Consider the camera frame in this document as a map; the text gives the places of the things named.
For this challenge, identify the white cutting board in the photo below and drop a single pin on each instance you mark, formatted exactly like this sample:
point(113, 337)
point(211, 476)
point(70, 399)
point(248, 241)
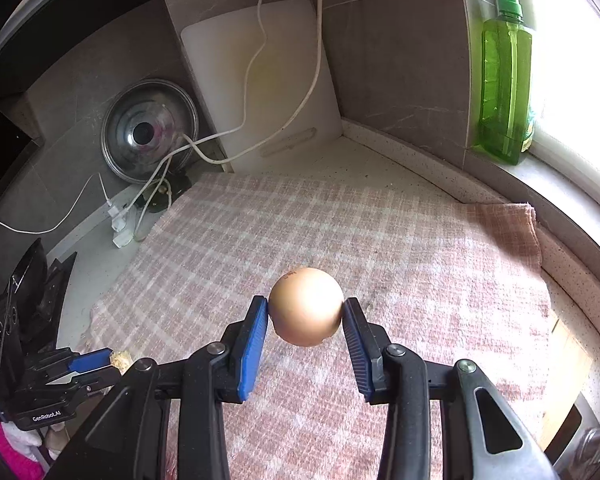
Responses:
point(266, 88)

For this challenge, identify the steel pot lid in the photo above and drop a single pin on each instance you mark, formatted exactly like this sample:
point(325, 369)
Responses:
point(147, 122)

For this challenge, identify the wooden board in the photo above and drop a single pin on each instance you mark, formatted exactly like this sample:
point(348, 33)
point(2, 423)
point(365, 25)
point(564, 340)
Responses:
point(569, 363)

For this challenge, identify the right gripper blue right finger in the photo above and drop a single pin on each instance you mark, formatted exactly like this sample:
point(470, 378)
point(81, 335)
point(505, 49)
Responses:
point(364, 351)

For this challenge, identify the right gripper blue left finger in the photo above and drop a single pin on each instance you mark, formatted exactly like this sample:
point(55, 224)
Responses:
point(246, 349)

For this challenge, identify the ginger piece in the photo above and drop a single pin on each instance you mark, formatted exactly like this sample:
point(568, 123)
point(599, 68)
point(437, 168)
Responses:
point(122, 361)

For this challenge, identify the pink plaid cloth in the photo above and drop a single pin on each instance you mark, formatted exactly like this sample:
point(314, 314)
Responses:
point(449, 281)

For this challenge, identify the chrome sink faucet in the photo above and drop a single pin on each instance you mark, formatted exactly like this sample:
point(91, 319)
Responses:
point(583, 458)

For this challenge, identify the black dish with scraps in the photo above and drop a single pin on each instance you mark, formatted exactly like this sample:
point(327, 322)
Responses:
point(161, 196)

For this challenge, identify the left hand in glove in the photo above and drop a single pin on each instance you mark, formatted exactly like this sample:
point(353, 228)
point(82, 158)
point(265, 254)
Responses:
point(29, 454)

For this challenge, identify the green dish soap bottle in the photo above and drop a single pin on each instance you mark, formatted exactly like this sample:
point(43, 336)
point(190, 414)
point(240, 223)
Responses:
point(505, 127)

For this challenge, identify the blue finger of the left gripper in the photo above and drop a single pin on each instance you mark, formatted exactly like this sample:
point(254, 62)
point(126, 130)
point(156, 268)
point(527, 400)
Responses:
point(84, 363)

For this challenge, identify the brown egg shell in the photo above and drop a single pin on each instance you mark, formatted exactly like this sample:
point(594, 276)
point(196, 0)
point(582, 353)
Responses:
point(305, 307)

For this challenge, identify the white power strip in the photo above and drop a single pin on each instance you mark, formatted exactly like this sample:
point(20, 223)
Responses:
point(123, 224)

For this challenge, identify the black wok pan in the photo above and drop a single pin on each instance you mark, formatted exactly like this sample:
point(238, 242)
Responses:
point(40, 290)

